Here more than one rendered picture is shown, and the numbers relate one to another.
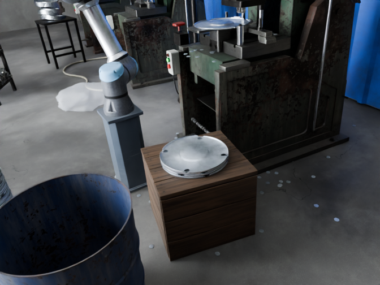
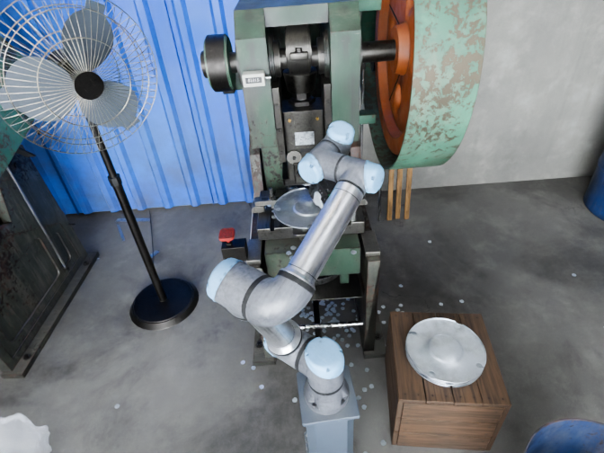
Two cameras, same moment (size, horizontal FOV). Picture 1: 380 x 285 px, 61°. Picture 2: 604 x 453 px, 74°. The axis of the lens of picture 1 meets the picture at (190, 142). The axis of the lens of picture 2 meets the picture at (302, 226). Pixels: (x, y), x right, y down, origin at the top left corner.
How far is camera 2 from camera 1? 173 cm
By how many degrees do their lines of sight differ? 54
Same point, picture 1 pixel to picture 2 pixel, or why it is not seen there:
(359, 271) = (518, 318)
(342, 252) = (498, 316)
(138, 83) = (19, 360)
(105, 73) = (339, 364)
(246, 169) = (476, 320)
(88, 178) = not seen: outside the picture
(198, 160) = (463, 350)
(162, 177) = (475, 394)
